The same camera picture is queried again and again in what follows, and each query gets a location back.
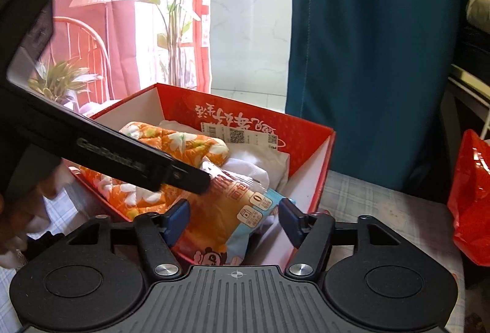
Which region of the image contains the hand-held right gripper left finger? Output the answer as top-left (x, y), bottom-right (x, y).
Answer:
top-left (67, 199), bottom-right (191, 279)

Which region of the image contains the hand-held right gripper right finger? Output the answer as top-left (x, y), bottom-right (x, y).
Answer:
top-left (279, 198), bottom-right (403, 279)

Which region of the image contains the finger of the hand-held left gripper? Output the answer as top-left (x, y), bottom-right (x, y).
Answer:
top-left (143, 153), bottom-right (212, 197)

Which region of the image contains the orange floral quilted cloth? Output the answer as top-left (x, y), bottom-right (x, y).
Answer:
top-left (77, 121), bottom-right (230, 223)

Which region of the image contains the bread packet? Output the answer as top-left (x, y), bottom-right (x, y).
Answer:
top-left (172, 161), bottom-right (297, 267)

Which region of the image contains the white cloth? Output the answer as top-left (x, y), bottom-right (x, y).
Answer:
top-left (157, 120), bottom-right (290, 190)

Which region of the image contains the red strawberry cardboard box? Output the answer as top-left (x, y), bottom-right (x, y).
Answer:
top-left (71, 84), bottom-right (337, 268)

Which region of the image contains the person's left hand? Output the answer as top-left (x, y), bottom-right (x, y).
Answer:
top-left (0, 161), bottom-right (67, 268)

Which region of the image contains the pink printed backdrop cloth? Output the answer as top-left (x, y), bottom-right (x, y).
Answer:
top-left (0, 0), bottom-right (211, 115)

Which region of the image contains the red plastic bag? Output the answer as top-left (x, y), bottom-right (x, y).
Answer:
top-left (447, 129), bottom-right (490, 267)

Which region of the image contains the teal curtain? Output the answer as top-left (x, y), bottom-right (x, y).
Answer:
top-left (285, 0), bottom-right (483, 192)

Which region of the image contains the black desk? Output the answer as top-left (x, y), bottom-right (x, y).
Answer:
top-left (444, 63), bottom-right (490, 150)

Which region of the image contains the black case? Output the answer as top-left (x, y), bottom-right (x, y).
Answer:
top-left (457, 25), bottom-right (490, 68)

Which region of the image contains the beige cloth bag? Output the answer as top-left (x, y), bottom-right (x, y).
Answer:
top-left (465, 0), bottom-right (490, 28)

